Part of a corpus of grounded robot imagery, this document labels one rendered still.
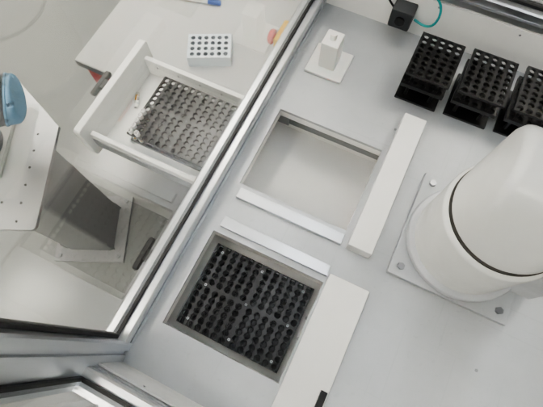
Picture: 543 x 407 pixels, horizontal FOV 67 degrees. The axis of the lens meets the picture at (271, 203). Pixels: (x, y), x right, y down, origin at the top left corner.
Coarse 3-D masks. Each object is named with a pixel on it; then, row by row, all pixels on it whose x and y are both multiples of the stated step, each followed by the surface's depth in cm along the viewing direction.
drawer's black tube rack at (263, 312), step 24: (240, 264) 88; (216, 288) 84; (240, 288) 87; (264, 288) 84; (288, 288) 87; (312, 288) 84; (192, 312) 82; (216, 312) 86; (240, 312) 82; (264, 312) 82; (288, 312) 85; (216, 336) 84; (240, 336) 81; (264, 336) 83; (288, 336) 81; (264, 360) 82
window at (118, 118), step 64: (0, 0) 28; (64, 0) 33; (128, 0) 39; (192, 0) 50; (256, 0) 67; (0, 64) 30; (64, 64) 35; (128, 64) 43; (192, 64) 56; (256, 64) 80; (0, 128) 32; (64, 128) 39; (128, 128) 49; (192, 128) 65; (0, 192) 35; (64, 192) 42; (128, 192) 55; (192, 192) 77; (0, 256) 38; (64, 256) 47; (128, 256) 63; (0, 320) 42; (64, 320) 53
